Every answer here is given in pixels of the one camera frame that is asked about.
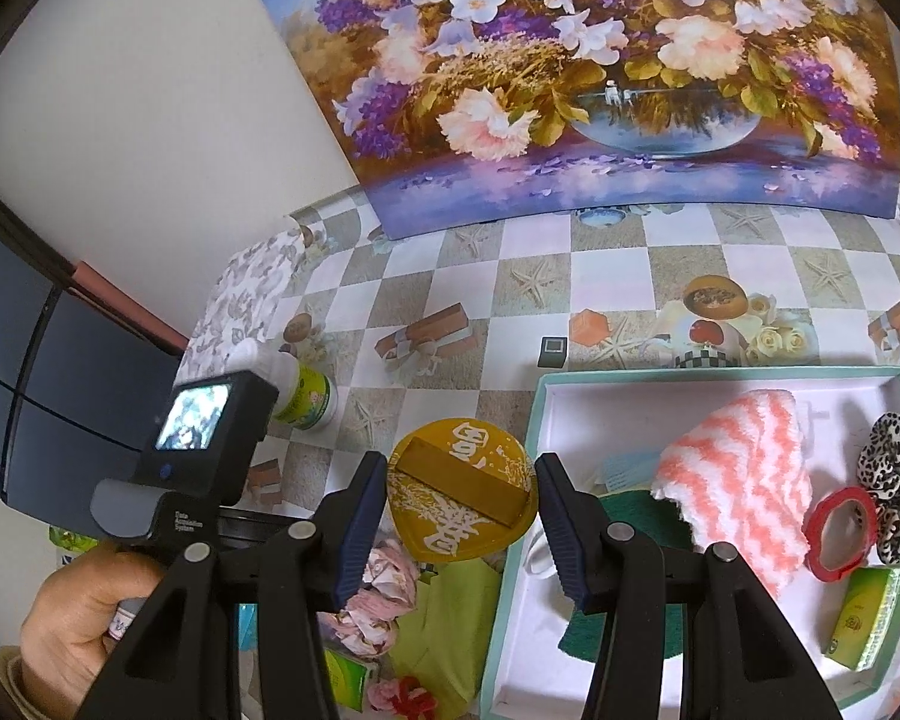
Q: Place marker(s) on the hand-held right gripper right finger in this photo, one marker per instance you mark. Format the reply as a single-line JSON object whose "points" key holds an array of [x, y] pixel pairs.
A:
{"points": [[562, 525]]}

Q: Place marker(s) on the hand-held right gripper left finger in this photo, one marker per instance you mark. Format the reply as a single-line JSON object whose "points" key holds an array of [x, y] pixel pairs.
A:
{"points": [[360, 521]]}

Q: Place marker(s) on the blue face mask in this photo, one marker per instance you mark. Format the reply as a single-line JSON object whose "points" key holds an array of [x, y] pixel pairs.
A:
{"points": [[626, 472]]}

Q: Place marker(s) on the green and yellow sponge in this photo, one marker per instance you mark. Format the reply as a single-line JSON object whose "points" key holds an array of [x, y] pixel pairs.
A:
{"points": [[649, 514]]}

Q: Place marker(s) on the yellow round fan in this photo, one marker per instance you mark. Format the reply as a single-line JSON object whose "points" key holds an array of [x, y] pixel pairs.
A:
{"points": [[457, 499]]}

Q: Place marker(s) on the white box with teal rim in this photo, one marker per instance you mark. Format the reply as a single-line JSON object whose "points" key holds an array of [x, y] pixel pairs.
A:
{"points": [[585, 405]]}

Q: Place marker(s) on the pink and white striped towel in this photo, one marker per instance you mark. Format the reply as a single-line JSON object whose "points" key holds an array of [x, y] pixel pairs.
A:
{"points": [[735, 480]]}

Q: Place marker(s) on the red tape roll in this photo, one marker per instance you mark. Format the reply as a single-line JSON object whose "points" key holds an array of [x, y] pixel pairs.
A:
{"points": [[817, 532]]}

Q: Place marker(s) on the leopard print scrunchie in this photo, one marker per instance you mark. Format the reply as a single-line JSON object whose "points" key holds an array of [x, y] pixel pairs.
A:
{"points": [[896, 480]]}

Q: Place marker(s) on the person's left hand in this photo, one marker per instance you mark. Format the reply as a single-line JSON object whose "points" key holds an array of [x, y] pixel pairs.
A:
{"points": [[67, 607]]}

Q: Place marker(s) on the pink floral cloth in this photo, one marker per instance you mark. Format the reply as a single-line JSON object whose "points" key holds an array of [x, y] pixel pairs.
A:
{"points": [[382, 581]]}

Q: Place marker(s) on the white bottle with green label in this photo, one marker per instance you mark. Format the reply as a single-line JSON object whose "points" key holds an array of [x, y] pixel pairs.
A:
{"points": [[304, 396]]}

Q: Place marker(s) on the light green cloth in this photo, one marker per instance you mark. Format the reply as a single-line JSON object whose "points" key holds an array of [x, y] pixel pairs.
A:
{"points": [[446, 619]]}

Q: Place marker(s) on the white floral tablecloth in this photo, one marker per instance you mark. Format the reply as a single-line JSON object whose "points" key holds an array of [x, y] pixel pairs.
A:
{"points": [[232, 300]]}

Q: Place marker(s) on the reddish brown board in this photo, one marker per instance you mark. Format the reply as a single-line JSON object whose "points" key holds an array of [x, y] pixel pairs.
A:
{"points": [[127, 307]]}

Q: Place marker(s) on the dark cabinet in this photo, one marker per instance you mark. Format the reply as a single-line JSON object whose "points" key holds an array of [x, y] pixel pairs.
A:
{"points": [[60, 360]]}

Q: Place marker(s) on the teal plastic object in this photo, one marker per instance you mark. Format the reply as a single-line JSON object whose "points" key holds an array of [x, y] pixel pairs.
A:
{"points": [[249, 626]]}

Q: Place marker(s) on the green tissue packet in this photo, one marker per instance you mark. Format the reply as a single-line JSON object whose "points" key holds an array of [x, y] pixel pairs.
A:
{"points": [[345, 682], [866, 615]]}

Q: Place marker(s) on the green and white package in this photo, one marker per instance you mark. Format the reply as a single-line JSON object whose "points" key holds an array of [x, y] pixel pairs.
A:
{"points": [[71, 544]]}

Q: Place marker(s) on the small black square object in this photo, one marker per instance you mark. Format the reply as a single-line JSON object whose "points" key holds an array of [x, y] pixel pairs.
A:
{"points": [[553, 349]]}

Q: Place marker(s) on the checkered printed tablecloth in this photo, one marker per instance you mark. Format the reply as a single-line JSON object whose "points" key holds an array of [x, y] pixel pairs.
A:
{"points": [[495, 292]]}

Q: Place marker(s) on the flower painting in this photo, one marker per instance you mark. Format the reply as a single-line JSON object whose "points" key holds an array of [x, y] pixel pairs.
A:
{"points": [[585, 67]]}

